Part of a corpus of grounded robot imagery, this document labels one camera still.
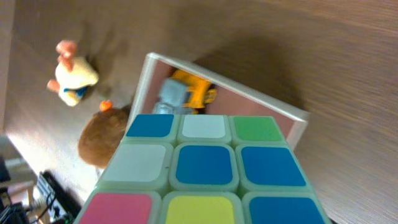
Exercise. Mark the cream plush bunny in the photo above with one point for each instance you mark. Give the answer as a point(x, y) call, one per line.
point(73, 75)

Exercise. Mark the colourful puzzle cube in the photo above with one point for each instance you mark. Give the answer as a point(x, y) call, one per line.
point(203, 169)

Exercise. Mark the yellow grey toy truck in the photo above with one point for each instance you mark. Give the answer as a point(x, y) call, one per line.
point(185, 93)

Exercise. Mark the white cardboard box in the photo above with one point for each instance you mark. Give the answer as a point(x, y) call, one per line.
point(232, 98)

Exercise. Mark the background equipment clutter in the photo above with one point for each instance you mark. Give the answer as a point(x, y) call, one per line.
point(27, 197)

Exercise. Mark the brown plush toy with carrot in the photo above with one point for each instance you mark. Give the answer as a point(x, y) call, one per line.
point(102, 134)

